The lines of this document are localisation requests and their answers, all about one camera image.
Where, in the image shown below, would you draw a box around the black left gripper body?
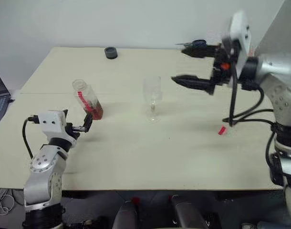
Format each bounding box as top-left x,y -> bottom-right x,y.
65,122 -> 88,142

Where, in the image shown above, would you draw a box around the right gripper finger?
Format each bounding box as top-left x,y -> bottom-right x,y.
170,74 -> 215,93
180,44 -> 220,59

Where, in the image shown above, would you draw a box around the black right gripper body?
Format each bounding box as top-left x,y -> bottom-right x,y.
208,39 -> 235,96

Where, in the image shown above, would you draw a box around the clear bottle with red liquid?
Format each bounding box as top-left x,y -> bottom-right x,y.
72,79 -> 104,121

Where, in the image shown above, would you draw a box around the clear wine glass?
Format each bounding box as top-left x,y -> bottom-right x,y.
142,76 -> 162,124

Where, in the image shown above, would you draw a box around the dark rounded shape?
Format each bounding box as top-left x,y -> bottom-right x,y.
169,194 -> 208,229
111,200 -> 139,229

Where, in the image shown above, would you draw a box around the blue-handled scissors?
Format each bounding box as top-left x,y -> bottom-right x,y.
175,39 -> 208,47

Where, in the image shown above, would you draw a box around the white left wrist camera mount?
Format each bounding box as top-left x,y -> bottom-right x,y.
36,110 -> 68,139

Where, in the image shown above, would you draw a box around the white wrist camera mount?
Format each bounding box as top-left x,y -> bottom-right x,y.
227,10 -> 253,70
36,110 -> 68,139

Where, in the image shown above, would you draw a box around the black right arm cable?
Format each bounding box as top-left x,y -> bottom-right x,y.
221,61 -> 285,184

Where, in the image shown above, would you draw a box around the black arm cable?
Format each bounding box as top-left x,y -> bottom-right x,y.
221,61 -> 285,184
22,115 -> 39,160

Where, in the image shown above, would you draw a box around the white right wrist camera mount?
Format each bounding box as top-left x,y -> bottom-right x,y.
227,10 -> 253,70

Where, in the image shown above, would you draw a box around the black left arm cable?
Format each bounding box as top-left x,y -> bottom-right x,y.
22,115 -> 39,160

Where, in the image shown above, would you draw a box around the white cable bundle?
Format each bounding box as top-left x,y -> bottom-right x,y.
0,187 -> 14,216

